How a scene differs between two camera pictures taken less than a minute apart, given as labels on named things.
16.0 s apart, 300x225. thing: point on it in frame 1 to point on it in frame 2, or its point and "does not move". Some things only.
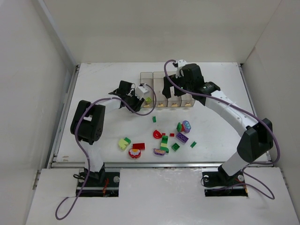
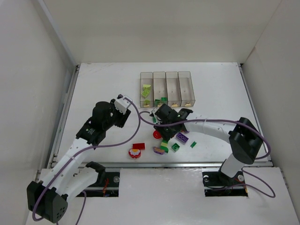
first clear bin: x=146 y=78 does not move
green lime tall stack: x=164 y=144 does not move
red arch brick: x=157 y=134 does not move
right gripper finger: x=178 y=92 to x=166 y=135
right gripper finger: x=167 y=84 to x=183 y=114
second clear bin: x=158 y=84 does not move
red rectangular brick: x=138 y=146 does not move
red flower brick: x=134 y=153 does not move
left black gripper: x=132 y=101 to x=125 y=117
